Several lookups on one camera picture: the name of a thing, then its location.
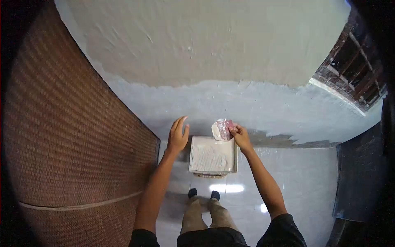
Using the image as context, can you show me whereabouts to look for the person's left hand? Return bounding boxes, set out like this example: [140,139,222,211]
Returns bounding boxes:
[167,116,190,153]

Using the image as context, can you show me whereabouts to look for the person's right hand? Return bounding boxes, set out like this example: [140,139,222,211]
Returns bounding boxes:
[228,123,253,154]

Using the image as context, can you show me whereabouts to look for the person's right fingers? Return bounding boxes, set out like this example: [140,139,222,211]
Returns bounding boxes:
[228,123,244,138]

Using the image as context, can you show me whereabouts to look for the person's left fingers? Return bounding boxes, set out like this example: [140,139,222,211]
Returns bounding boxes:
[170,116,188,134]

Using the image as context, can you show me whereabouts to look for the pink putty scraper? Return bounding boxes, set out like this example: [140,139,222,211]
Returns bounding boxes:
[211,119,235,142]

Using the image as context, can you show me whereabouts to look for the white paint tray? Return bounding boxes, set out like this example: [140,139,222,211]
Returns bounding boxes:
[189,136,239,178]

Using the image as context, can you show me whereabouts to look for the person's legs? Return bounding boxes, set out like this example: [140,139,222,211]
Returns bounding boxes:
[180,188,240,235]

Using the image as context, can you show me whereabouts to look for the person's body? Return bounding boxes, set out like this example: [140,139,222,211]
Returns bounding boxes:
[128,213,308,247]

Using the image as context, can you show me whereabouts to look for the brown woven rattan panel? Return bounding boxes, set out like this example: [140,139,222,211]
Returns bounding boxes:
[2,3,161,247]

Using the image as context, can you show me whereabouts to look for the dark cabinet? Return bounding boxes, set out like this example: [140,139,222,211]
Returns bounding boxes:
[326,93,395,247]

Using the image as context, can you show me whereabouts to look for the dark wooden window frame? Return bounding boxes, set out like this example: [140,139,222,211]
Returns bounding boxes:
[309,9,388,112]

